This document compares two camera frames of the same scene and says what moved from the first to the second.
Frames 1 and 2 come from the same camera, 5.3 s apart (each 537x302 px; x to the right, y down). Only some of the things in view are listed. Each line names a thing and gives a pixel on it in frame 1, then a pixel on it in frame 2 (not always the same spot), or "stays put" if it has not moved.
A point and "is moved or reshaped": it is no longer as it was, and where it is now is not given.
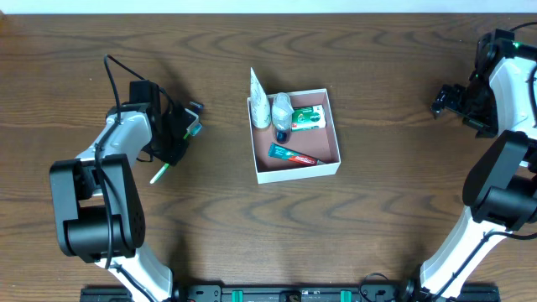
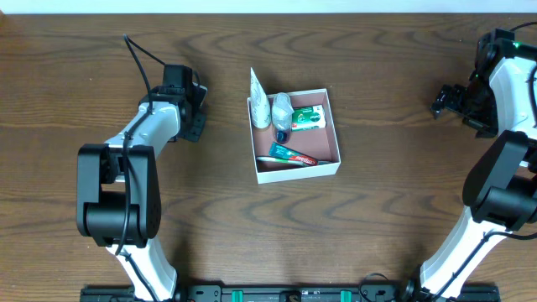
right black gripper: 455,105 stays put
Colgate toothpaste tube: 287,153 stays put
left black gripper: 174,140 to 197,123
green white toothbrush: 193,129 is moved or reshaped
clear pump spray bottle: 283,110 stays put
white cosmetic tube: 261,111 stays put
